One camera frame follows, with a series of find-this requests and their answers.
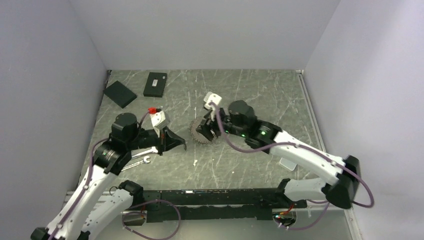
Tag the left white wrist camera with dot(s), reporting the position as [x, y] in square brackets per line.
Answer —
[159, 119]

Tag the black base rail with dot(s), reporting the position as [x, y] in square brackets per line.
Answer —
[212, 204]

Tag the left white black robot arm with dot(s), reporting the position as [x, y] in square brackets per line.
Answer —
[81, 218]

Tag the black flat box with label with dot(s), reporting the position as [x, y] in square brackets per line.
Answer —
[155, 84]

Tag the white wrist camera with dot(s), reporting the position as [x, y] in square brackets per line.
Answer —
[159, 119]
[211, 100]

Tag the small chrome combination wrench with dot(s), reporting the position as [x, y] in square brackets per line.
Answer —
[145, 160]

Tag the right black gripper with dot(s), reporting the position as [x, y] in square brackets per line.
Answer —
[205, 129]

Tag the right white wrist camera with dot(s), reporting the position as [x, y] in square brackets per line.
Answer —
[211, 100]

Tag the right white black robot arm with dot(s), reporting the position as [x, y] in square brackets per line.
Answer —
[337, 178]

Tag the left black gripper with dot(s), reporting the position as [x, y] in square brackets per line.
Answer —
[163, 142]

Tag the aluminium frame rail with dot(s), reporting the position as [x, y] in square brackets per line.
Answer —
[312, 116]

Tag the large chrome combination wrench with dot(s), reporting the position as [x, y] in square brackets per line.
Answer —
[152, 150]

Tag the black perforated box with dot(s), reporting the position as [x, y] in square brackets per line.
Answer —
[120, 94]

